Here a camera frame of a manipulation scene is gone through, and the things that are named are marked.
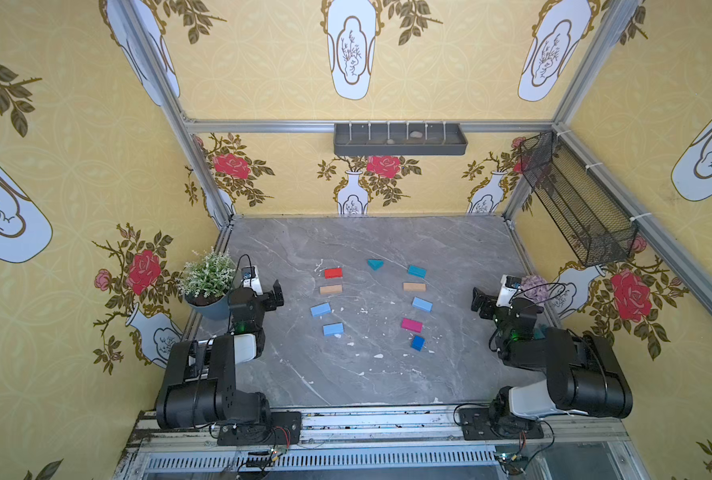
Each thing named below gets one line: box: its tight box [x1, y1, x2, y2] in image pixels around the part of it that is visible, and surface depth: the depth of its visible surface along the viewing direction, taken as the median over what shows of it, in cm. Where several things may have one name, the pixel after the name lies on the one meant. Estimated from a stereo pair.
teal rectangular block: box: [408, 265, 427, 279], surface depth 106 cm
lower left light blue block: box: [322, 322, 345, 336], surface depth 92 cm
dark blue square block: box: [410, 335, 426, 352], surface depth 90 cm
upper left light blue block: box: [310, 302, 331, 317], surface depth 96 cm
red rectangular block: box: [324, 268, 343, 279], surface depth 108 cm
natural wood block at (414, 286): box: [403, 283, 426, 291], surface depth 102 cm
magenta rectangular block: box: [401, 318, 423, 333], surface depth 95 cm
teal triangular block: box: [367, 259, 385, 271], surface depth 109 cm
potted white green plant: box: [180, 249, 235, 320], surface depth 84 cm
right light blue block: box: [411, 296, 434, 313], surface depth 97 cm
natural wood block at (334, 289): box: [319, 285, 343, 295], surface depth 102 cm
